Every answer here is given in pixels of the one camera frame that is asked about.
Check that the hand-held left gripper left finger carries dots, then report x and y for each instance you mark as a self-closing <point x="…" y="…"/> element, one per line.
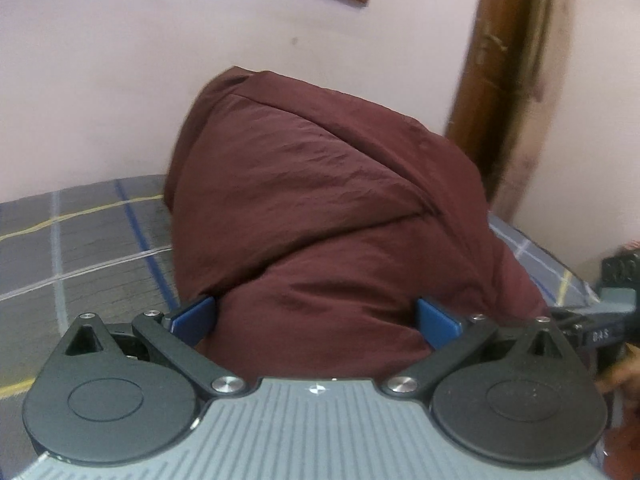
<point x="194" y="319"/>

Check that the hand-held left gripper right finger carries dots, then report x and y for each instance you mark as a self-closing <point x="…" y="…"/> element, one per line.
<point x="440" y="322"/>

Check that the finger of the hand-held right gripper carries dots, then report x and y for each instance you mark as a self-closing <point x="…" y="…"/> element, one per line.
<point x="567" y="320"/>

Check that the maroon puffer jacket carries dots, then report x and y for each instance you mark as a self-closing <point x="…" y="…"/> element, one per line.
<point x="330" y="220"/>

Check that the person's right hand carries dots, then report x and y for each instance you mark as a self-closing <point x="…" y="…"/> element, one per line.
<point x="622" y="374"/>

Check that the grey plaid bed sheet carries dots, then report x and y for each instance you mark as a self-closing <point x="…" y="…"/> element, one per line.
<point x="85" y="265"/>

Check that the wooden door frame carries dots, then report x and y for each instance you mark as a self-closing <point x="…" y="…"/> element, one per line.
<point x="505" y="85"/>

